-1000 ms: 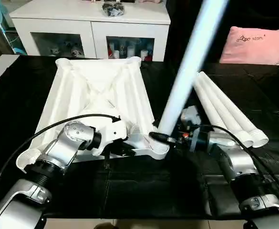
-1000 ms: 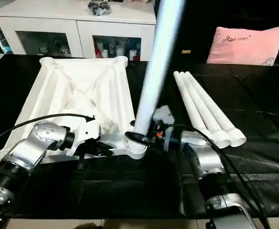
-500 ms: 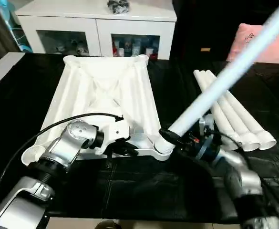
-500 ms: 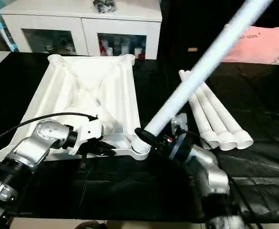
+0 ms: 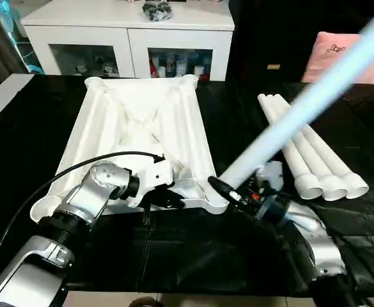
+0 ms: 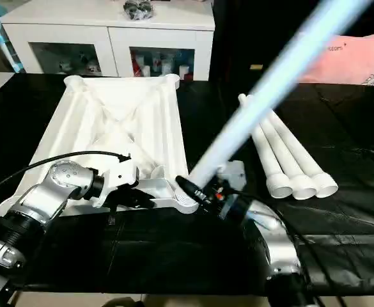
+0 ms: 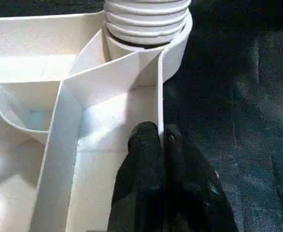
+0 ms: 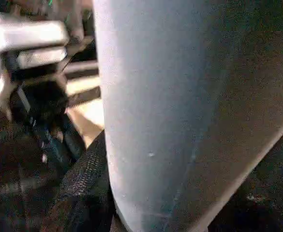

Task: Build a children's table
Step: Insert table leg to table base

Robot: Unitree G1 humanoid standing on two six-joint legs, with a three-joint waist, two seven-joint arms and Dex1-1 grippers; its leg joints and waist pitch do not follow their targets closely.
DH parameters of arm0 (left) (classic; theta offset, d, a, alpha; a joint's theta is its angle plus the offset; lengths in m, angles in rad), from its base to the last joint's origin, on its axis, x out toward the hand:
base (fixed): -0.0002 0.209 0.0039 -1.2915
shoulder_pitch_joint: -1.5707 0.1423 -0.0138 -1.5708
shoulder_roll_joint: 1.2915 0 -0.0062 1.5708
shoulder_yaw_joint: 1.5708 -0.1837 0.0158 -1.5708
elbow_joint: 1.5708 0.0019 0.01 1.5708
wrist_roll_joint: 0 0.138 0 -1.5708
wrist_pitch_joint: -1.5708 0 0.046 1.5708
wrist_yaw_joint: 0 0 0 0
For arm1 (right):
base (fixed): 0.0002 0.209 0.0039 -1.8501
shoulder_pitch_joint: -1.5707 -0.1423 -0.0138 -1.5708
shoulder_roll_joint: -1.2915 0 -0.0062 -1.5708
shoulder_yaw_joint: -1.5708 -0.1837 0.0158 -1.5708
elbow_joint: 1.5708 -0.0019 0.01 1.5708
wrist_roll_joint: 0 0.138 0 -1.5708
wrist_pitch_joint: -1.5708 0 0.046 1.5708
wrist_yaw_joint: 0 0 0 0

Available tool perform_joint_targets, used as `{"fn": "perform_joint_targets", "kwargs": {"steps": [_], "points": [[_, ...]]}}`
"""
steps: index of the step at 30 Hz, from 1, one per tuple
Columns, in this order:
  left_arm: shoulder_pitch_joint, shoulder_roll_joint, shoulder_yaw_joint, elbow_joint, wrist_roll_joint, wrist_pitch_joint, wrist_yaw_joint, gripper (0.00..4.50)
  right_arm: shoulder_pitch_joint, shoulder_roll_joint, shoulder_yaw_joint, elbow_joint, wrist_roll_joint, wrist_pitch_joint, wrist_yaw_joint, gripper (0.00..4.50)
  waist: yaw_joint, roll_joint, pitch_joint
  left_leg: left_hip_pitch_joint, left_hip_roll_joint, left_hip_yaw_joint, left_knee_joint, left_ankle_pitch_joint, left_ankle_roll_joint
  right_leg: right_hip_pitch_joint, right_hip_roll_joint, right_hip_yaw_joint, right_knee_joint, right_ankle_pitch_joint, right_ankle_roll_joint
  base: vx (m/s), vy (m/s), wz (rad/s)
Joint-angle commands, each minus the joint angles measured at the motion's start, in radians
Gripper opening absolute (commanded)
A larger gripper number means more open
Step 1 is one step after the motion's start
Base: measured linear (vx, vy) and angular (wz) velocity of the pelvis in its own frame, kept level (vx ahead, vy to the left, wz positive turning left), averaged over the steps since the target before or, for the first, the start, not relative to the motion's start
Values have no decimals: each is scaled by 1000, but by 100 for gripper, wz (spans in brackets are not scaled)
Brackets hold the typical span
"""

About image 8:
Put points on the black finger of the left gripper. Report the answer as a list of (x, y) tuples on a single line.
[(49, 145), (73, 137)]

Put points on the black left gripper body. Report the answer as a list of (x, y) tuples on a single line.
[(37, 96)]

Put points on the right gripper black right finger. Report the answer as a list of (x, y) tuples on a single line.
[(262, 208)]

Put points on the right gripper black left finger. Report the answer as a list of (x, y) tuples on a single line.
[(83, 198)]

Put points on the white plastic table leg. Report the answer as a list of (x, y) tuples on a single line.
[(180, 111)]

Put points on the black work mat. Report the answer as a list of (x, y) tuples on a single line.
[(10, 193)]

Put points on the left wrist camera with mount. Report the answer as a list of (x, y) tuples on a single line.
[(25, 36)]

